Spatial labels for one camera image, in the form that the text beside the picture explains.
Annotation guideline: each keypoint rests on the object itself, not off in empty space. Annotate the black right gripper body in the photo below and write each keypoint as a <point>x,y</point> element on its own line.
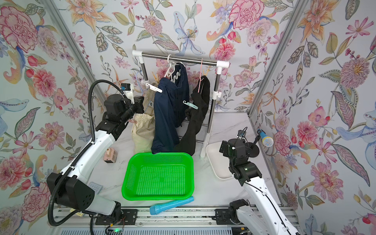
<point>227,153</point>

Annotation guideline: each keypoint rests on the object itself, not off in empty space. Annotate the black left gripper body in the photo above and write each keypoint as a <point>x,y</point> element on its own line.
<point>130,110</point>

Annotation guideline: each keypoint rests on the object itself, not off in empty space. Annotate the beige shorts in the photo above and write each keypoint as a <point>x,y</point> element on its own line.
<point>143,129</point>

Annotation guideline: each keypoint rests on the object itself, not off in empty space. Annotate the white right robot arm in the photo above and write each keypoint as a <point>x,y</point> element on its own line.
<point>272,220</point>

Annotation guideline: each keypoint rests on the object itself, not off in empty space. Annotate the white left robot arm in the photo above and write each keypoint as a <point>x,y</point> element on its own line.
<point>70,192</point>

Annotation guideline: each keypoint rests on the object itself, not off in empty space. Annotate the navy blue shorts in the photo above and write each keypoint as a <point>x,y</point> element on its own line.
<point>169,109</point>

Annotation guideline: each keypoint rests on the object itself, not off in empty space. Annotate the black shorts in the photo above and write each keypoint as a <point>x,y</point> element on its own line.
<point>195,117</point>

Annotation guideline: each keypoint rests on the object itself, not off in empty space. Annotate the white hanger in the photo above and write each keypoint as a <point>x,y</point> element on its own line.
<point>171,70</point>

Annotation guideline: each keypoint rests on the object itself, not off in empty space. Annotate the pink hanger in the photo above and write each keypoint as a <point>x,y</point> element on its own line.
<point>200,76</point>

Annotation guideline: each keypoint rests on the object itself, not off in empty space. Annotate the blue toy microphone on stand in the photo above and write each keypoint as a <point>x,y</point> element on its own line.
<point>261,141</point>

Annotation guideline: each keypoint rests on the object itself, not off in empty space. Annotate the white tray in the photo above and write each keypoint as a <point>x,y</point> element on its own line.
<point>219,163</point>

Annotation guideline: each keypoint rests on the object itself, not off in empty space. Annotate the pink small toy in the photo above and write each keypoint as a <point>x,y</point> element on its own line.
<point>110,155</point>

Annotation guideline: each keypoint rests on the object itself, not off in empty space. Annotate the steel clothes rack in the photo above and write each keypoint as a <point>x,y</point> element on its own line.
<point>219,65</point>

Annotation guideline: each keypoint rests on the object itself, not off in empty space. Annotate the mint green clothespin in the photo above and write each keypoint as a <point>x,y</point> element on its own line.
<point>190,105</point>

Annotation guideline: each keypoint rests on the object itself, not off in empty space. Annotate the green plastic basket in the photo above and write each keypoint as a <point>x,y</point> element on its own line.
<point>161,176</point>

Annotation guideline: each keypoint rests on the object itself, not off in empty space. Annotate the grey remote calculator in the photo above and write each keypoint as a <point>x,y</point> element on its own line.
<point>95,187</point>

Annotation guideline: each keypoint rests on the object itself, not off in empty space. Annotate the teal flashlight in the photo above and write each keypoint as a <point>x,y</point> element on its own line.
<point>159,208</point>

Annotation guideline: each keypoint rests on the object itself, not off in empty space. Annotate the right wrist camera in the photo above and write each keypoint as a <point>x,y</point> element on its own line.
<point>241,134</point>

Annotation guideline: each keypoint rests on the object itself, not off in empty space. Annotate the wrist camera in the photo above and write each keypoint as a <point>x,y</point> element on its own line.
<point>128,89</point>
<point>241,134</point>

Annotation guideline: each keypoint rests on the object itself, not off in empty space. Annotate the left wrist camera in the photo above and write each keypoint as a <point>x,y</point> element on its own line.
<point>128,89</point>

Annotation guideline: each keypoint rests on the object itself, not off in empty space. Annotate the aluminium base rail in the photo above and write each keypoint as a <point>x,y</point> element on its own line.
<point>177,221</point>

